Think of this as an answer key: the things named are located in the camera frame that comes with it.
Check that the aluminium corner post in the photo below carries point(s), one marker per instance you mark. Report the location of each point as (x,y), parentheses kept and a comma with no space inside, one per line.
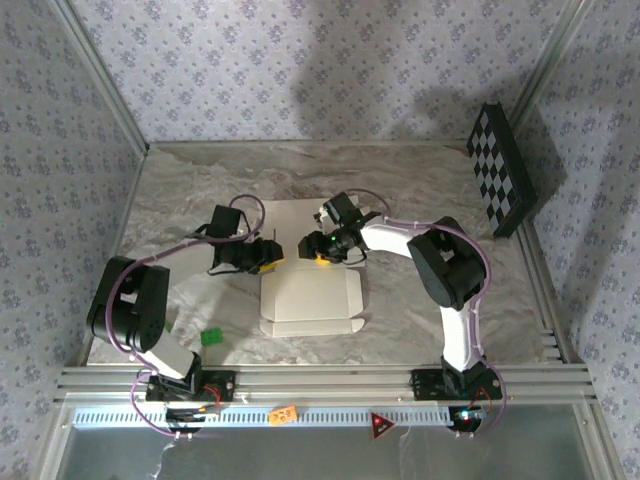
(555,50)
(104,80)

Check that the large green toy block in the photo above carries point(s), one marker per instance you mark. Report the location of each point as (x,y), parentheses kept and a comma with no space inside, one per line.
(211,336)

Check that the black white checkerboard panel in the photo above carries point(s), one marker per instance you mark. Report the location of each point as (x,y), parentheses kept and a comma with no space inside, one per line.
(492,165)

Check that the aluminium front rail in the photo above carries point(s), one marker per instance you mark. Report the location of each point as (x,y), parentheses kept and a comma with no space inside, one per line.
(325,385)

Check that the blue circuit board with lights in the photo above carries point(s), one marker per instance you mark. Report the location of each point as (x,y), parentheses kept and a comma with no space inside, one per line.
(465,417)

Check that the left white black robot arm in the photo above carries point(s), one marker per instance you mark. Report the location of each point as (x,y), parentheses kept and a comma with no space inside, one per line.
(130,310)

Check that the white lilac paper box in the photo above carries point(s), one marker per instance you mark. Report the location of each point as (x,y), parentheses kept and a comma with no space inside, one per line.
(310,300)

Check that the orange paper tag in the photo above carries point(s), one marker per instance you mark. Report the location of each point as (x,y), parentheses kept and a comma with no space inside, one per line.
(282,416)

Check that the red triangle warning sticker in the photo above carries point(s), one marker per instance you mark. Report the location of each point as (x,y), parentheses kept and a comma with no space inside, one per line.
(381,426)

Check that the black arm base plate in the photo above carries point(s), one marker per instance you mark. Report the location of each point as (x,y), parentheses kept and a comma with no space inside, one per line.
(227,387)
(425,385)

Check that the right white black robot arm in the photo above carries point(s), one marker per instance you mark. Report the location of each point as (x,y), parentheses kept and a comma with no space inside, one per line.
(450,270)

